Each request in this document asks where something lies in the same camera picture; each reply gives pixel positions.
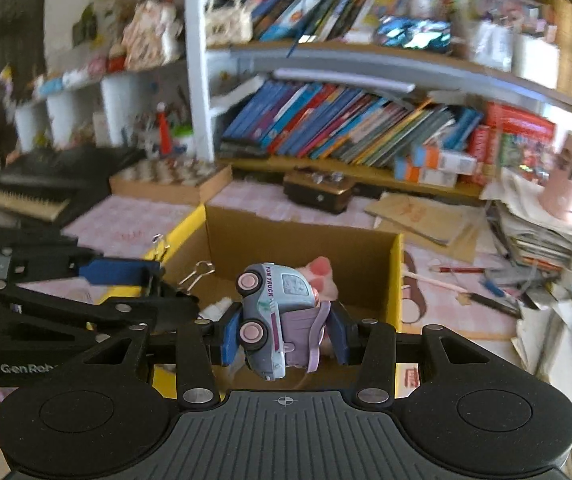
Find white jar green lid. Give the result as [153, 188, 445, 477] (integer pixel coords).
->
[173, 125, 194, 153]

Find brown radio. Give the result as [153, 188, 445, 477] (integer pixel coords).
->
[283, 170, 354, 216]

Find black electronic keyboard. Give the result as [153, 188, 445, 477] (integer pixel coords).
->
[0, 146, 147, 226]

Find light blue toy truck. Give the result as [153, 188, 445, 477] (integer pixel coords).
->
[236, 262, 334, 381]

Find short row of mixed books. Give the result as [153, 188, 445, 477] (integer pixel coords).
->
[206, 0, 466, 43]

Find pink pig plush toy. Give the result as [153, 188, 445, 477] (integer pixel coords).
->
[298, 256, 341, 311]

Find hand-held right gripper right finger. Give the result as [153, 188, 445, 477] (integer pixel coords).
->
[328, 302, 491, 406]

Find white low shelf unit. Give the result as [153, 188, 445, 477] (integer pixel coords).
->
[13, 60, 191, 153]

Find white bookshelf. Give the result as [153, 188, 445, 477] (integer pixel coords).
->
[183, 0, 572, 201]

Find stack of papers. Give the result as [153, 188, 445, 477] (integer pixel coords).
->
[483, 170, 572, 271]

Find smartphone with lit screen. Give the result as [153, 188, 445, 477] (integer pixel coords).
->
[376, 17, 451, 53]

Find yellow cardboard box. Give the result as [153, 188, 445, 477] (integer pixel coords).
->
[151, 203, 407, 396]

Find wooden chessboard box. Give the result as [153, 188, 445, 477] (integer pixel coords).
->
[109, 159, 234, 206]

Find black pen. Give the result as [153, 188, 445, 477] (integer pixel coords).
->
[468, 292, 521, 318]

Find thick red book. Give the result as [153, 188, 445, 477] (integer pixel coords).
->
[486, 102, 556, 146]

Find white pearl handbag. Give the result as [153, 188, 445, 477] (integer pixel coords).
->
[203, 0, 254, 46]

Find long row of leaning books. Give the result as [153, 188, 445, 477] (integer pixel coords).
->
[221, 80, 484, 168]

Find brown cardboard sheets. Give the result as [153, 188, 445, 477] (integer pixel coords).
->
[366, 192, 486, 261]

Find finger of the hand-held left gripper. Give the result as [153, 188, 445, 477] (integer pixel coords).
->
[0, 280, 201, 333]
[0, 232, 165, 288]

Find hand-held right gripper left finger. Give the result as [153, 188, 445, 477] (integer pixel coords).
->
[80, 305, 245, 409]

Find orange white small box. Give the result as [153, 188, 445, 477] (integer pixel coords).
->
[395, 160, 459, 188]
[413, 146, 476, 173]

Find red white bottle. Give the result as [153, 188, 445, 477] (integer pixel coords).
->
[156, 105, 174, 156]

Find stack of yellow books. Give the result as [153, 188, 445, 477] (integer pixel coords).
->
[553, 0, 572, 96]

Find white pen cup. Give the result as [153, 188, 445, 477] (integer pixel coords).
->
[513, 32, 559, 88]

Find black binder clip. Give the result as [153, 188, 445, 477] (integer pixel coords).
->
[180, 260, 217, 292]

